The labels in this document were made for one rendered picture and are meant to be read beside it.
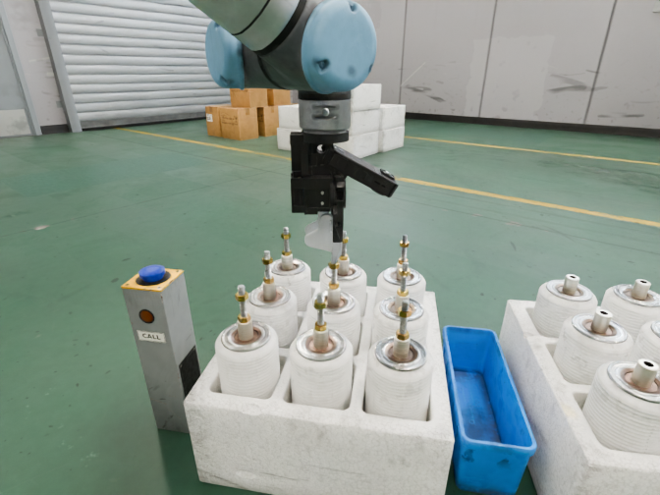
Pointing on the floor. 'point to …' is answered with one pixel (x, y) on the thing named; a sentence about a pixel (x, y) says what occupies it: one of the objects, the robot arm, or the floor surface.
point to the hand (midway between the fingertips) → (337, 254)
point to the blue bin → (484, 413)
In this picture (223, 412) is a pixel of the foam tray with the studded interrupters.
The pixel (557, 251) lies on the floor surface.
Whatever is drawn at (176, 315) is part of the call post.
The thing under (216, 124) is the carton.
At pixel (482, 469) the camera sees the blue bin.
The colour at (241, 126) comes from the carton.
